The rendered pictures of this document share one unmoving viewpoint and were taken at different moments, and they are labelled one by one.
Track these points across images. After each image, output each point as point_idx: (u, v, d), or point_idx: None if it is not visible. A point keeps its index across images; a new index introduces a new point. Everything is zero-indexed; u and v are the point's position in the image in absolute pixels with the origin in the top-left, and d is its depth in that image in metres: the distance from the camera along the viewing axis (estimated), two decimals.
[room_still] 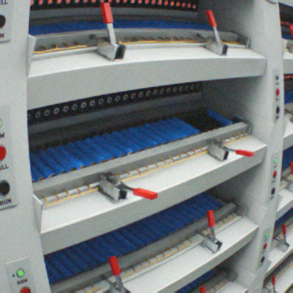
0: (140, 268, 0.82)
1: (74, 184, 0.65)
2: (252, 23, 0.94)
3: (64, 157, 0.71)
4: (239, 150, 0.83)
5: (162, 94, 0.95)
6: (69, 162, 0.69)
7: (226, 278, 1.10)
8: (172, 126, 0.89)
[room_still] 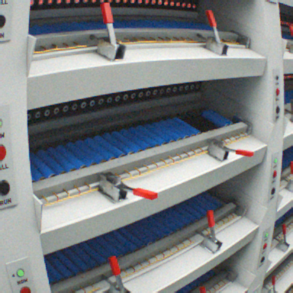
0: (140, 268, 0.82)
1: (74, 184, 0.65)
2: (252, 23, 0.94)
3: (64, 157, 0.71)
4: (239, 150, 0.83)
5: (162, 94, 0.95)
6: (69, 162, 0.69)
7: (226, 278, 1.10)
8: (172, 126, 0.89)
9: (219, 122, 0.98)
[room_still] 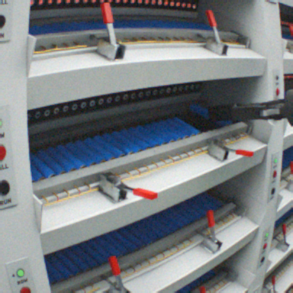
0: (140, 268, 0.82)
1: (74, 184, 0.65)
2: (252, 23, 0.94)
3: (64, 157, 0.71)
4: (239, 150, 0.83)
5: (162, 94, 0.95)
6: (69, 162, 0.69)
7: (226, 278, 1.10)
8: (172, 126, 0.89)
9: (219, 122, 0.98)
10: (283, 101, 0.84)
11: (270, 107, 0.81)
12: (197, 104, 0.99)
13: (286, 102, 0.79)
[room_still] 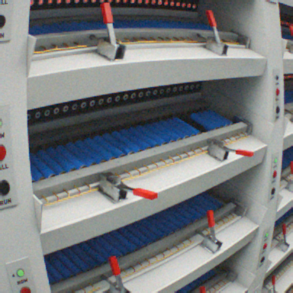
0: (140, 268, 0.82)
1: (74, 184, 0.65)
2: (252, 23, 0.94)
3: (64, 157, 0.71)
4: (239, 150, 0.83)
5: (162, 94, 0.95)
6: (69, 162, 0.69)
7: (226, 278, 1.10)
8: (172, 126, 0.89)
9: (219, 122, 0.98)
10: None
11: None
12: (193, 117, 0.97)
13: None
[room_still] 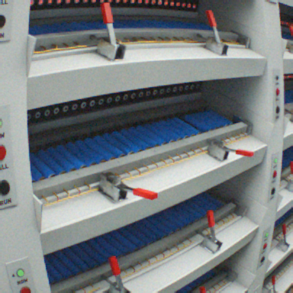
0: (140, 268, 0.82)
1: (74, 184, 0.65)
2: (252, 23, 0.94)
3: (64, 157, 0.71)
4: (239, 150, 0.83)
5: (162, 94, 0.95)
6: (69, 162, 0.69)
7: (226, 278, 1.10)
8: (172, 126, 0.89)
9: (219, 122, 0.98)
10: None
11: None
12: (194, 117, 0.97)
13: None
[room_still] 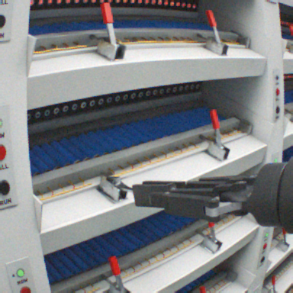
0: (140, 268, 0.82)
1: (68, 178, 0.66)
2: (252, 23, 0.94)
3: (59, 152, 0.72)
4: (212, 125, 0.86)
5: (162, 94, 0.95)
6: (63, 158, 0.70)
7: (226, 278, 1.10)
8: (165, 122, 0.90)
9: None
10: None
11: None
12: (188, 114, 0.98)
13: None
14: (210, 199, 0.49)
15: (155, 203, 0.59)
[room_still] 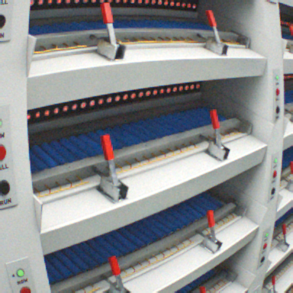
0: (140, 268, 0.82)
1: (66, 177, 0.66)
2: (252, 23, 0.94)
3: (58, 152, 0.72)
4: (212, 125, 0.86)
5: (162, 94, 0.95)
6: (63, 157, 0.70)
7: (226, 278, 1.10)
8: (165, 122, 0.90)
9: None
10: None
11: None
12: (188, 114, 0.98)
13: None
14: None
15: None
